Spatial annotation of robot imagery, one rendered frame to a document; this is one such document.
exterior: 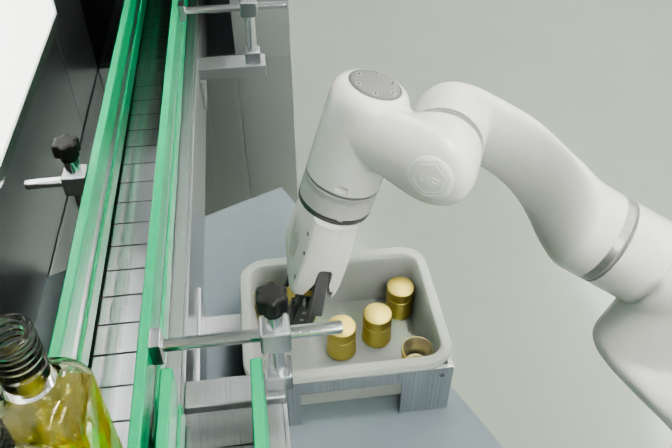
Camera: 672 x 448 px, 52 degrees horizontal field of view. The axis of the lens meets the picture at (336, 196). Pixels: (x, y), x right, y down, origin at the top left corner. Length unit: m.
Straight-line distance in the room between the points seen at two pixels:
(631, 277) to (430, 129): 0.22
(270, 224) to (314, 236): 0.36
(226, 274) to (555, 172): 0.48
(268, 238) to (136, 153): 0.22
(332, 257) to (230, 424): 0.18
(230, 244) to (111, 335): 0.30
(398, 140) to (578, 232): 0.17
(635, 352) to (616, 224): 0.13
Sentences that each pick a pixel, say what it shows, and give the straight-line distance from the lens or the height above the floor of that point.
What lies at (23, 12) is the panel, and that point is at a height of 1.06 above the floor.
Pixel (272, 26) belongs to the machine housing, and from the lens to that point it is 1.38.
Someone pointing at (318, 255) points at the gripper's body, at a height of 0.96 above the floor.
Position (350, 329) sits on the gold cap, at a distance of 0.81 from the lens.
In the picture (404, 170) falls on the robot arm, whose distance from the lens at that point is 0.60.
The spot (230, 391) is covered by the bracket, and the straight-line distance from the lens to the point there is 0.68.
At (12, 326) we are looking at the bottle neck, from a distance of 0.44.
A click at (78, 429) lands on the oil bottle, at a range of 0.47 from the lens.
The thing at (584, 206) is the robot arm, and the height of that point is 1.05.
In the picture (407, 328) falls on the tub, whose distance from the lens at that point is 0.87.
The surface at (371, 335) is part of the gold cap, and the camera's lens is 0.83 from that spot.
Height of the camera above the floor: 1.45
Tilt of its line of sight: 41 degrees down
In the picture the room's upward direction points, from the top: straight up
